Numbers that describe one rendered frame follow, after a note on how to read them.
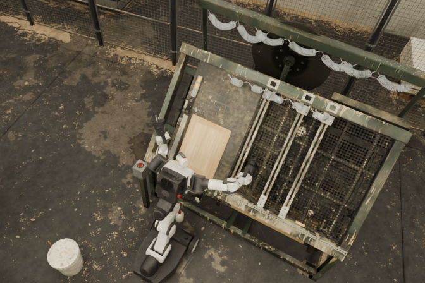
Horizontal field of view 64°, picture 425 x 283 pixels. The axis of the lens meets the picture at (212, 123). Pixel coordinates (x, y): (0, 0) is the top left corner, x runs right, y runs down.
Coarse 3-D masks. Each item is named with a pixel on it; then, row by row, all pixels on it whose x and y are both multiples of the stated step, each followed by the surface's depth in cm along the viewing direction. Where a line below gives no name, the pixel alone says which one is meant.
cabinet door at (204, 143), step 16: (192, 128) 349; (208, 128) 344; (224, 128) 338; (192, 144) 351; (208, 144) 346; (224, 144) 340; (176, 160) 358; (192, 160) 353; (208, 160) 347; (208, 176) 349
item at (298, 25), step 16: (256, 48) 341; (272, 48) 332; (288, 48) 323; (256, 64) 356; (272, 64) 346; (288, 64) 331; (304, 64) 327; (320, 64) 319; (288, 80) 350; (304, 80) 340; (320, 80) 331
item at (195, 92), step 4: (200, 76) 338; (196, 80) 339; (200, 80) 338; (200, 84) 341; (196, 88) 340; (192, 92) 342; (196, 92) 341; (192, 96) 342; (196, 96) 344; (192, 104) 344; (184, 116) 348; (188, 116) 348; (184, 120) 348; (180, 124) 350; (184, 124) 349; (180, 128) 350; (184, 128) 352; (180, 132) 351; (176, 136) 353; (180, 136) 351; (176, 140) 353; (176, 144) 354; (172, 148) 356; (176, 148) 356; (172, 152) 356; (172, 156) 357
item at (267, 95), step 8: (272, 80) 310; (264, 96) 314; (264, 104) 321; (264, 112) 319; (256, 120) 322; (256, 128) 323; (248, 144) 331; (248, 152) 328; (240, 160) 332; (240, 168) 332; (232, 176) 336
